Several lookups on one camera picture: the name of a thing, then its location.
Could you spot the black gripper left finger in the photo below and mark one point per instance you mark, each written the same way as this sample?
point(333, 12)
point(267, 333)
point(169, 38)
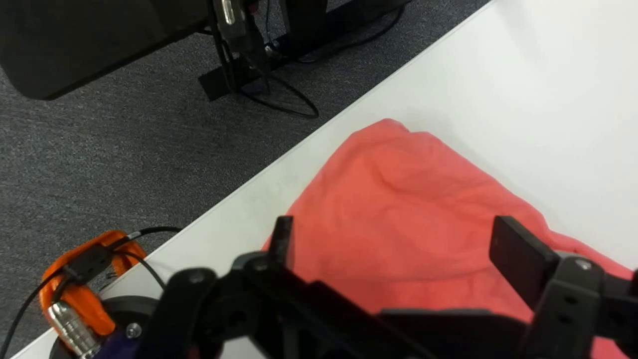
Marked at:
point(279, 239)

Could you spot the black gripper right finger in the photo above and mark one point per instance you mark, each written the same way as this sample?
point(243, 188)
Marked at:
point(524, 259)

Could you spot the coral printed T-shirt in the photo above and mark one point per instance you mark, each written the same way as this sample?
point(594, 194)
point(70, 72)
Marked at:
point(411, 219)

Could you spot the orange clamp with silver bar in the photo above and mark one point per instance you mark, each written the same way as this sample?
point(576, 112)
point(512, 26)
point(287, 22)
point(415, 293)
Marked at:
point(104, 311)

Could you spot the orange black spring clamp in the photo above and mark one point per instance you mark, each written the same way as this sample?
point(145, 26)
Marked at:
point(229, 12)

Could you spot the black round robot base plate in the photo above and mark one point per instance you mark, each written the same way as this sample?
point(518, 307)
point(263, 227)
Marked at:
point(130, 307)

